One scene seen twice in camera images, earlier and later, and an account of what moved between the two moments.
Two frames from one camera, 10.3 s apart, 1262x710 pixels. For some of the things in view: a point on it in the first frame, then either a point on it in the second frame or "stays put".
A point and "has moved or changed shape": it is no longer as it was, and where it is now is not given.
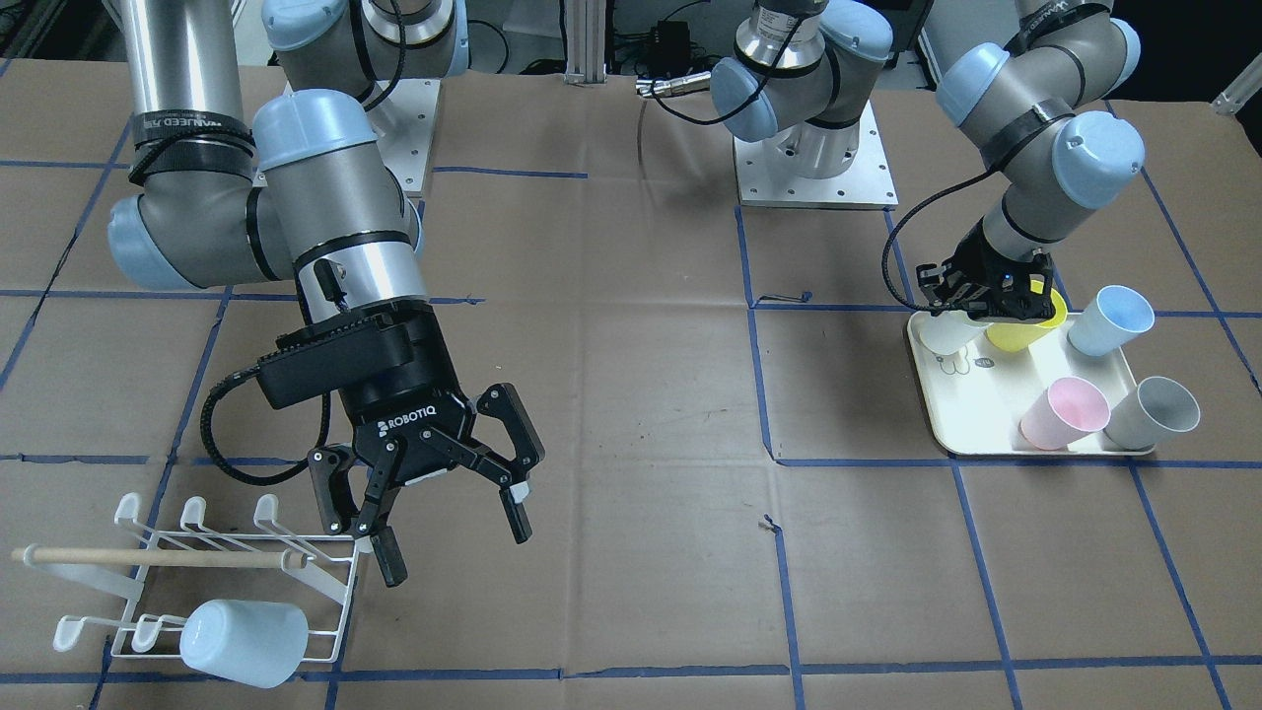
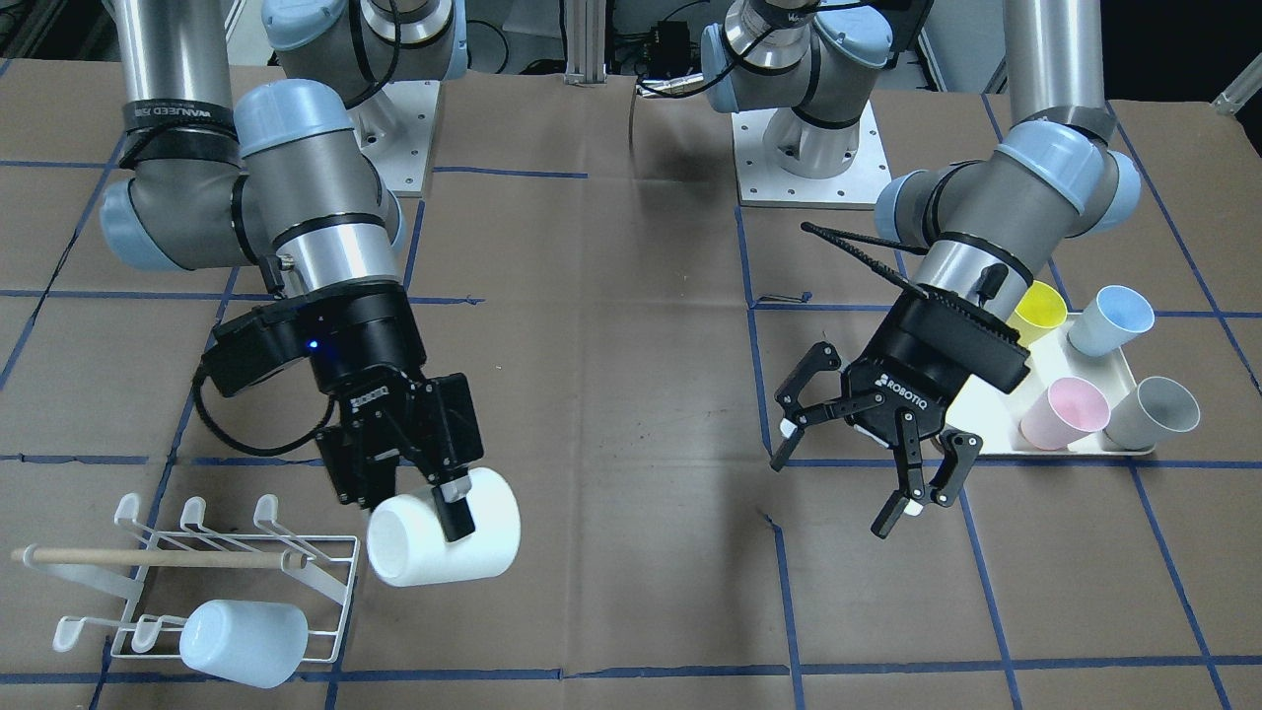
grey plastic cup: (1140, 419) stays put
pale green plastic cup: (946, 331) has moved or changed shape
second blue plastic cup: (1115, 316) stays put
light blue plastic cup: (256, 644) stays put
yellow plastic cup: (1017, 336) stays put
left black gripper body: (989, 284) → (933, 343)
